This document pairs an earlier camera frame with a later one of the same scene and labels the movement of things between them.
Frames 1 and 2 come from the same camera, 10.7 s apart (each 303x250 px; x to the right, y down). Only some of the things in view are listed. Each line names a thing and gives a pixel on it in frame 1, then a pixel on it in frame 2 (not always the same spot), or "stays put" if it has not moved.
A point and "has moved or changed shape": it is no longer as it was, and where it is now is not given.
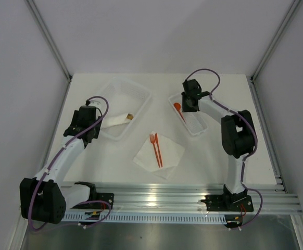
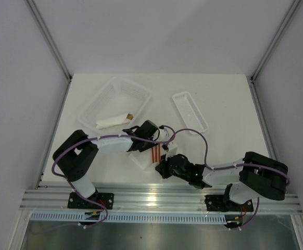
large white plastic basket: (126, 101) stays put
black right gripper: (185, 109) -> (162, 167)
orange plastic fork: (152, 138) has moved or changed shape
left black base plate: (108, 197) stays put
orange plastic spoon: (177, 106) -> (160, 153)
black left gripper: (75, 116) -> (151, 145)
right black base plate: (232, 203) stays put
